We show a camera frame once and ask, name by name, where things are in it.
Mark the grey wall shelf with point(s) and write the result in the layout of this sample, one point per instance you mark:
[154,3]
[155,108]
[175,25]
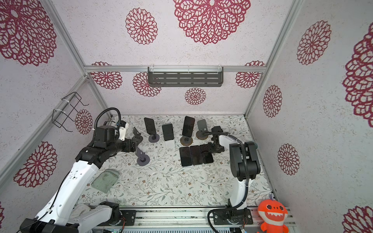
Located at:
[185,77]

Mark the clear acrylic phone stand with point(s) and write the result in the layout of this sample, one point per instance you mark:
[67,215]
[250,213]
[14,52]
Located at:
[170,144]

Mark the black smartphone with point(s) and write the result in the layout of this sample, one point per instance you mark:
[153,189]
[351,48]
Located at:
[150,126]
[185,156]
[188,126]
[196,156]
[206,155]
[168,133]

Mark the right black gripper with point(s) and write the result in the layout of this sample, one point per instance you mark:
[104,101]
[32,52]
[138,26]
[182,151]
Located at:
[211,150]

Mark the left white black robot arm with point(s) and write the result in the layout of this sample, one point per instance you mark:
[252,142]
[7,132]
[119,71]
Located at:
[55,217]

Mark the black phone stand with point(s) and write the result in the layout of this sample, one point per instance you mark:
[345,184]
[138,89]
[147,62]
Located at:
[136,134]

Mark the back left grey stand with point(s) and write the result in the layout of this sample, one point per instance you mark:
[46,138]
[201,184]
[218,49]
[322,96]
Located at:
[154,138]

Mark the white alarm clock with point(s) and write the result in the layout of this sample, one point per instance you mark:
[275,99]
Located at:
[79,210]

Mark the black wire wall rack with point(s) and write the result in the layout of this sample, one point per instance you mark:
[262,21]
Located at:
[63,114]

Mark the wooden base phone stand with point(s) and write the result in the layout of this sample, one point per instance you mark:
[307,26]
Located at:
[186,141]

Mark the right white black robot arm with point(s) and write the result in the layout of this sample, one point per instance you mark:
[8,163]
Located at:
[244,164]

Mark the green cloth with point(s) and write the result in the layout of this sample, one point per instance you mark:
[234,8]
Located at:
[106,180]

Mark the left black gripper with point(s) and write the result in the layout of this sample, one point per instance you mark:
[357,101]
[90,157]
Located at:
[129,148]

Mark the grey phone stand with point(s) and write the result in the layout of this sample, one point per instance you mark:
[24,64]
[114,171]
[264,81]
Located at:
[143,159]

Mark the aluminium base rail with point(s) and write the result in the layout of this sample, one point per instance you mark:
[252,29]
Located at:
[189,217]

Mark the red shark plush toy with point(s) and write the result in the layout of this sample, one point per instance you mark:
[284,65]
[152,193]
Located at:
[273,213]

